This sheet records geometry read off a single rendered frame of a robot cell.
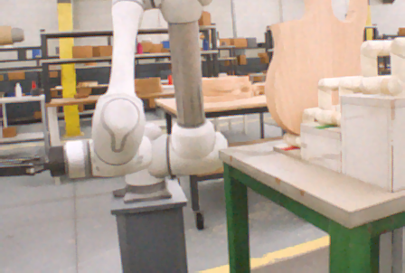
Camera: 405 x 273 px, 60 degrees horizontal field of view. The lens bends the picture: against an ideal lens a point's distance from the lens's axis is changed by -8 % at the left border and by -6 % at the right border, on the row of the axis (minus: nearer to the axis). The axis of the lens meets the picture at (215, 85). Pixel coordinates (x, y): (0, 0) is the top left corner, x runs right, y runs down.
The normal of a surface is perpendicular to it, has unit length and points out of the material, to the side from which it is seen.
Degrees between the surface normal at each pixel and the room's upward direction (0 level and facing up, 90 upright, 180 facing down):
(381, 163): 90
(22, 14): 90
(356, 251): 91
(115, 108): 68
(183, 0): 114
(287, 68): 90
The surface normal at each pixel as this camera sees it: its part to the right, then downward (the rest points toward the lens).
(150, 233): 0.24, 0.04
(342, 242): -0.93, 0.07
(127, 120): 0.24, -0.40
